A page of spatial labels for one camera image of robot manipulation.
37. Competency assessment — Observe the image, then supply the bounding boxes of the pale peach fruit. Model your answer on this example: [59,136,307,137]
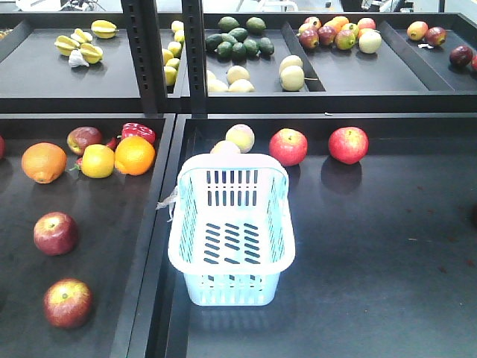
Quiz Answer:
[225,124,255,153]

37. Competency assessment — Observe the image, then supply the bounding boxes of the light blue plastic basket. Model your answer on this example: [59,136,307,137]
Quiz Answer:
[168,154,295,306]

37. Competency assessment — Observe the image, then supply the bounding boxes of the yellow apple right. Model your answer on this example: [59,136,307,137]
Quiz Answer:
[80,144,115,179]

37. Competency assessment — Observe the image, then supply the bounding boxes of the red apple beside basket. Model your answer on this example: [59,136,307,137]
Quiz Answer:
[269,128,308,167]

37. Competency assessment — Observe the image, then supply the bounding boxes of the dark red apple back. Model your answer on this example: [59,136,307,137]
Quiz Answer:
[66,126,103,156]

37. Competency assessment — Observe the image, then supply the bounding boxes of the yellow lemon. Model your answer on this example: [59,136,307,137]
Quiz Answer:
[163,66,178,87]

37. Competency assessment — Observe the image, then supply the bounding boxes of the yellow starfruit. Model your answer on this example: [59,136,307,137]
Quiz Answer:
[91,19,118,39]

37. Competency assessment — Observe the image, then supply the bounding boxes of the orange fruit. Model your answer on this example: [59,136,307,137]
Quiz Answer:
[22,142,67,184]
[114,136,156,175]

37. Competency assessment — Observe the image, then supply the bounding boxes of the white garlic bulb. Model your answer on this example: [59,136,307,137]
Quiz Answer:
[68,49,89,68]

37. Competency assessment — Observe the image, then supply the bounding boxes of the black upper display shelf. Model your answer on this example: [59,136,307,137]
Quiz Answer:
[1,12,476,114]

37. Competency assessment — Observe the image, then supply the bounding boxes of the red apple far right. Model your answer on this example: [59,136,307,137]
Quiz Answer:
[328,127,369,165]

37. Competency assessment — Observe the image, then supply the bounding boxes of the clear plastic tag strip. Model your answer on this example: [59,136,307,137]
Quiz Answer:
[156,186,180,222]

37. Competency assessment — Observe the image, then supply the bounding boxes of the red apple front right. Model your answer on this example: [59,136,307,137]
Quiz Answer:
[42,277,93,329]

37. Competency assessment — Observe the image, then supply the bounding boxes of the red bell pepper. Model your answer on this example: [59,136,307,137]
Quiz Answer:
[121,122,157,145]

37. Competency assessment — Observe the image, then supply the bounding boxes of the orange fruit middle right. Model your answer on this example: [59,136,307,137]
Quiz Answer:
[22,142,67,184]

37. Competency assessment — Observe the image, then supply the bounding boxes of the pale yellow pear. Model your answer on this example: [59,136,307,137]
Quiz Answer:
[279,65,305,92]

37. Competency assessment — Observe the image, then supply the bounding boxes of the red apple middle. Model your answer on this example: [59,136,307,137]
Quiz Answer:
[34,212,80,256]

